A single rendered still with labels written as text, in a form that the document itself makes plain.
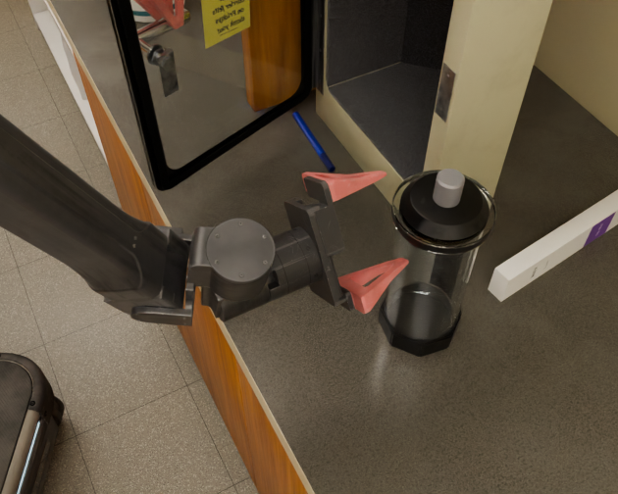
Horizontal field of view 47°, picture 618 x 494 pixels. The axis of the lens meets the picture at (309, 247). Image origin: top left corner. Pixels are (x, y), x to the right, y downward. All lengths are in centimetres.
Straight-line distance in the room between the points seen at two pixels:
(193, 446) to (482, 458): 113
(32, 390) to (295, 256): 119
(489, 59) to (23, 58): 246
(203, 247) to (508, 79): 44
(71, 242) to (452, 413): 51
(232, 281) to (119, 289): 10
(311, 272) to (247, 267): 11
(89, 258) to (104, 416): 141
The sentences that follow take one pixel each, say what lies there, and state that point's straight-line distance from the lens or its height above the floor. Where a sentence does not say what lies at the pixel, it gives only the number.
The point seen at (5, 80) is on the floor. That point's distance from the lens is 299.
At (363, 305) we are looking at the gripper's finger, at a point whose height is 114.
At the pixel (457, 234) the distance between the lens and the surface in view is 72.
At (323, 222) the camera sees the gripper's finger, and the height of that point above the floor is 122.
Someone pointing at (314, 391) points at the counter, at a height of 94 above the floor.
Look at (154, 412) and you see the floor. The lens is 194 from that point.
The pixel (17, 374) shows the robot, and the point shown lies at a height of 24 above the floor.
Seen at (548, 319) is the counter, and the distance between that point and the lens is 97.
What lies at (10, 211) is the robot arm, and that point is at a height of 137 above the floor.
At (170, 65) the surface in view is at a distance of 87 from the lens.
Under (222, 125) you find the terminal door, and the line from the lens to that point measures 102.
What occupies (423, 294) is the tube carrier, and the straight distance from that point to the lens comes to 80.
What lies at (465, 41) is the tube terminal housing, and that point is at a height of 128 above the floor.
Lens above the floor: 172
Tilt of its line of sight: 52 degrees down
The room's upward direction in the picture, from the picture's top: straight up
